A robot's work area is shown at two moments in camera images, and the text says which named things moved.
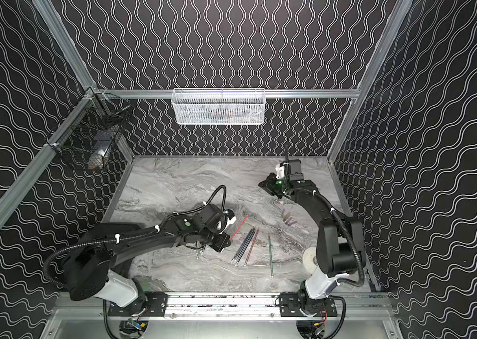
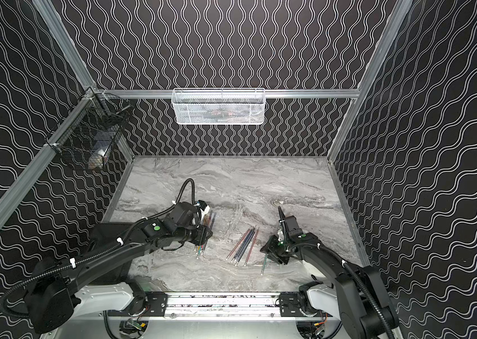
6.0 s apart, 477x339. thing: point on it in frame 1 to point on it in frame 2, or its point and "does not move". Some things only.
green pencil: [271, 256] to [264, 264]
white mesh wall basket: [221, 106] does not move
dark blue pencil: [243, 245] does not move
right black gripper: [267, 184] to [269, 248]
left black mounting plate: [154, 304] does not move
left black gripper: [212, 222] to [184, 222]
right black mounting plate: [288, 306] does not move
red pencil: [252, 246] does not move
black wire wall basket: [88, 135] does not move
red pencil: [238, 229] to [239, 244]
